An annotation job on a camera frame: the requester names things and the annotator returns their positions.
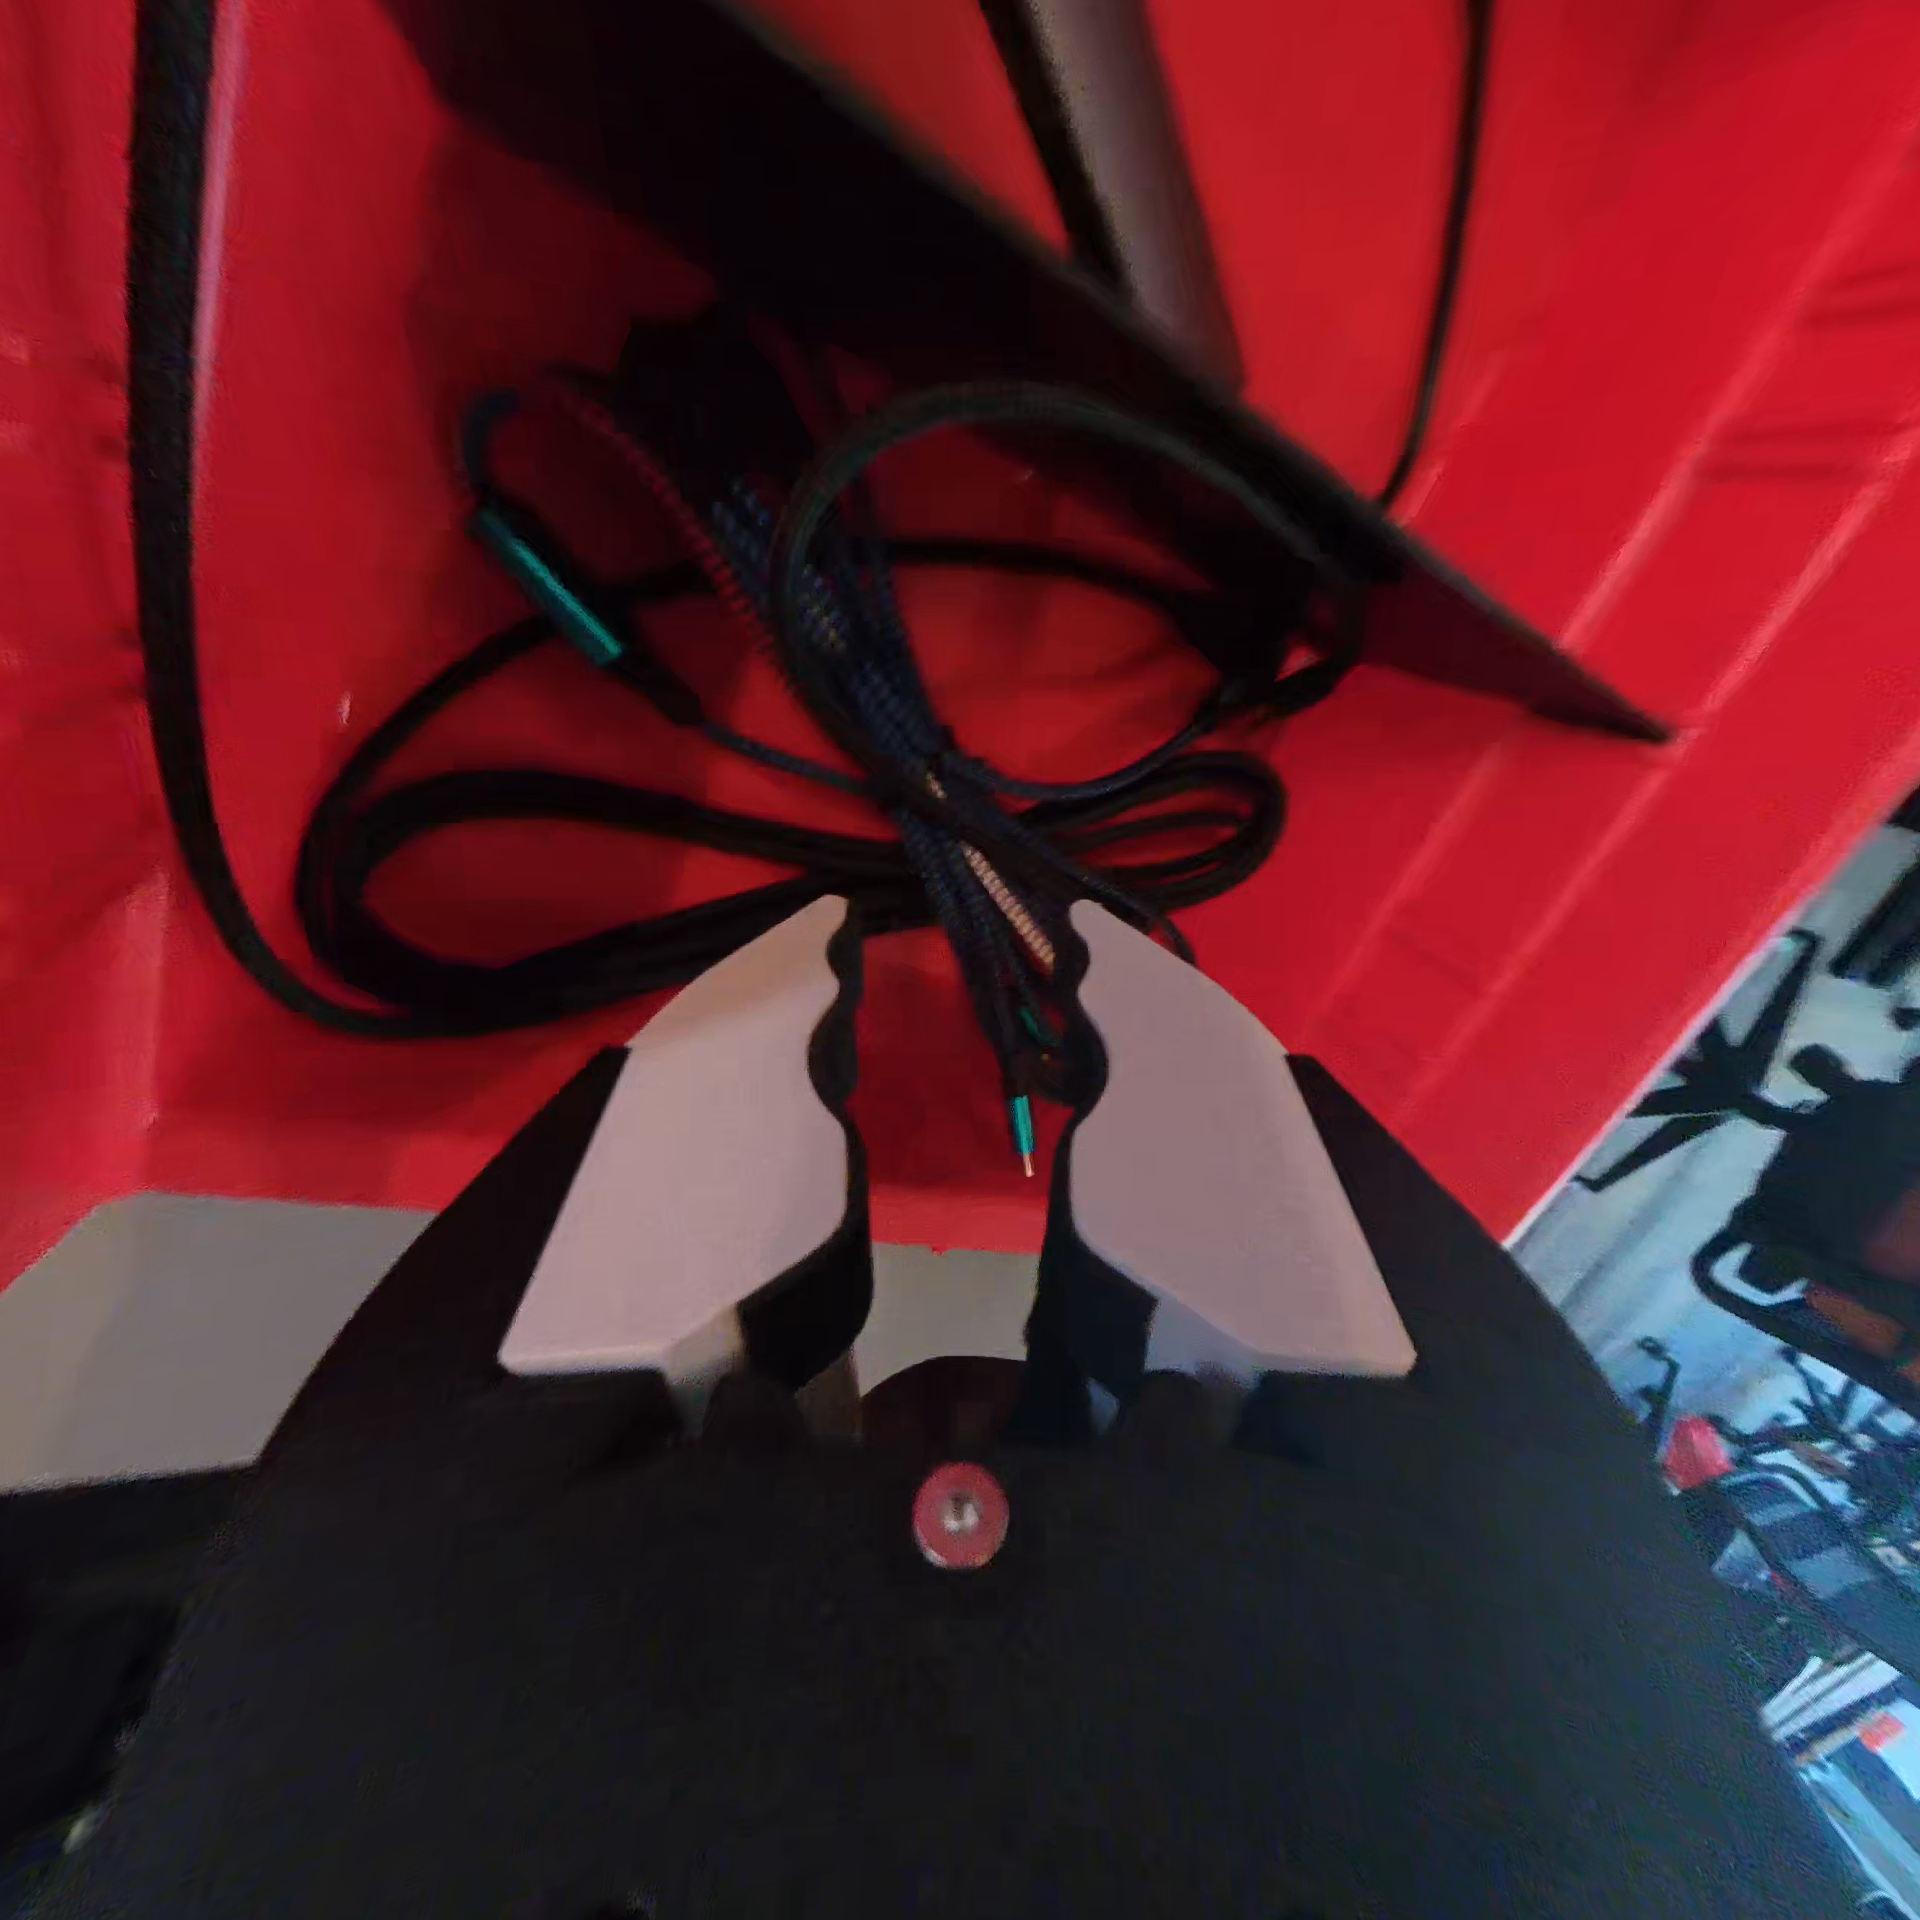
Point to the black office chair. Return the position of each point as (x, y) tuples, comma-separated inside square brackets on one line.
[(1845, 1170)]

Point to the red plastic bin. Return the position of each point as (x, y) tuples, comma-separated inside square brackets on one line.
[(1652, 300)]

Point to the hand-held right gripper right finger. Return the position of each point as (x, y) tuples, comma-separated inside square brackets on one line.
[(1244, 1200)]

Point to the grey usb hub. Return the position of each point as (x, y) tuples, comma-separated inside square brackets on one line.
[(1141, 196)]

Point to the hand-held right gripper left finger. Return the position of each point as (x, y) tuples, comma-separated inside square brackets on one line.
[(692, 1184)]

